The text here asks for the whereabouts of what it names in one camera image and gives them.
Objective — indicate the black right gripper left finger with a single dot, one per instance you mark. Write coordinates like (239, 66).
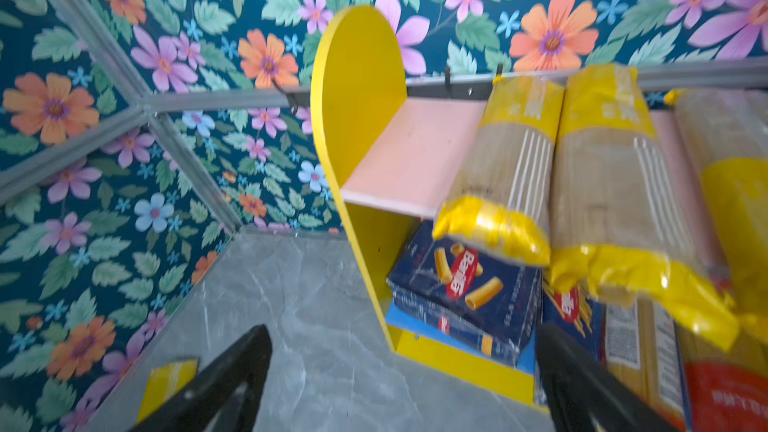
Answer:
(225, 396)

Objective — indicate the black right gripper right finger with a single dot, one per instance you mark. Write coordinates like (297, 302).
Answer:
(583, 396)

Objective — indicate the blue Barilla rigatoni box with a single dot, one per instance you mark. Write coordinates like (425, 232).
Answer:
(488, 305)

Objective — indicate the yellow Pastatime spaghetti bag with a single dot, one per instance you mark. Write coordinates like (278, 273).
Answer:
(498, 201)

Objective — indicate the yellow-ended clear spaghetti bag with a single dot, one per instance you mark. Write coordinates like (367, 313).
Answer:
(725, 135)

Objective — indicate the red spaghetti bag white label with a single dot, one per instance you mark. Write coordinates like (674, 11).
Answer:
(641, 351)

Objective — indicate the blue Barilla spaghetti box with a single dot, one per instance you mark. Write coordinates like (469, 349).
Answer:
(578, 315)

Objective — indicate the yellow pink blue shelf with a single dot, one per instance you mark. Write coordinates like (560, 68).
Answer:
(390, 161)

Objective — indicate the aluminium frame post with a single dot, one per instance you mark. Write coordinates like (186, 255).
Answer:
(145, 108)

